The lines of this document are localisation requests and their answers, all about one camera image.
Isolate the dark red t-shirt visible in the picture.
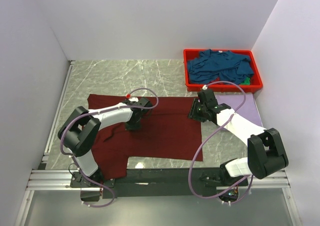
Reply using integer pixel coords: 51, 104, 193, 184
92, 97, 202, 179

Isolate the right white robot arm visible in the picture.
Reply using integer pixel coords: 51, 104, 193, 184
188, 89, 289, 185

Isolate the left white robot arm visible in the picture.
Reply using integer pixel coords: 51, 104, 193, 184
58, 97, 154, 187

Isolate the blue t-shirt in bin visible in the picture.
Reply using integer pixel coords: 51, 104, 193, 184
187, 49, 255, 85

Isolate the folded lavender t-shirt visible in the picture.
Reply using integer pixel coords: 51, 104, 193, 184
214, 93, 262, 126

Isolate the green garment in bin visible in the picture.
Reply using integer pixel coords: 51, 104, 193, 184
241, 77, 251, 85

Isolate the black base beam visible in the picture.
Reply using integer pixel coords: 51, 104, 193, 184
70, 167, 251, 202

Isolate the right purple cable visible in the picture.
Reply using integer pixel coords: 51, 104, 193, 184
187, 80, 252, 204

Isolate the aluminium frame rail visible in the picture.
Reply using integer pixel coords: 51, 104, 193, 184
26, 168, 290, 191

